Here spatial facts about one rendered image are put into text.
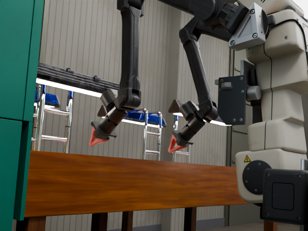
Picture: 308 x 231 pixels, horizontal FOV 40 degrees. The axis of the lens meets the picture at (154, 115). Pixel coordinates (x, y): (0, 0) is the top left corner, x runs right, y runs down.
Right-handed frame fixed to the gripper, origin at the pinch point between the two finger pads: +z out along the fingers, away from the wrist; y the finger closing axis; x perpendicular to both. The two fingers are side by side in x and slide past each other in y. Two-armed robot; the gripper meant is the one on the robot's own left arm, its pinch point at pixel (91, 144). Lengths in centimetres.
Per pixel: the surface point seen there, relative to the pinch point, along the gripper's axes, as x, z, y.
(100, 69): -182, 75, -166
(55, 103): -61, 32, -30
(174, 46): -217, 34, -274
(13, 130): 17, -17, 50
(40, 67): -27.1, -9.9, 19.2
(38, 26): -5, -37, 45
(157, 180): 22.8, -7.5, -16.5
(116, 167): 19.9, -9.8, 6.6
